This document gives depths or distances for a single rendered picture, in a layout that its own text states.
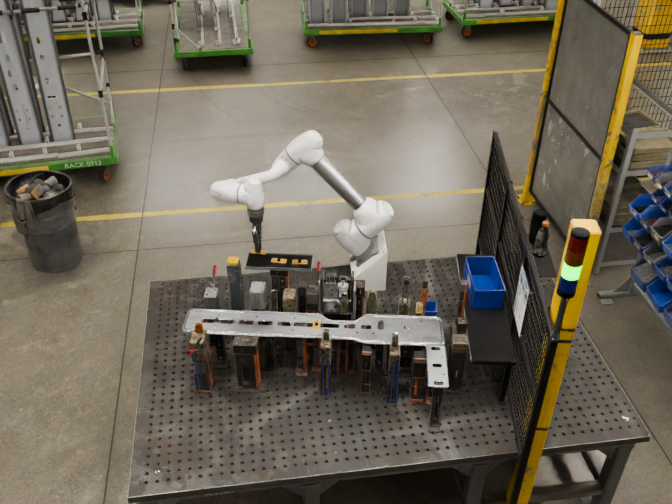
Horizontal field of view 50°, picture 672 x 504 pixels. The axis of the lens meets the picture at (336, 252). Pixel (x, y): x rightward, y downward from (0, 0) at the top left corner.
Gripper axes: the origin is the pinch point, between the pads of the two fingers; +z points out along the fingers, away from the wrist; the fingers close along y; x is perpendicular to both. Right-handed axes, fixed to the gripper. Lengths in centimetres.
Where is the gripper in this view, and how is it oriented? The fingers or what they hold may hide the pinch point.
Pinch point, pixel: (258, 245)
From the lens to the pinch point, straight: 396.7
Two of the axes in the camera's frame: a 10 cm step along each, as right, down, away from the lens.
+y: -1.5, 5.8, -8.0
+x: 9.9, 0.9, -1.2
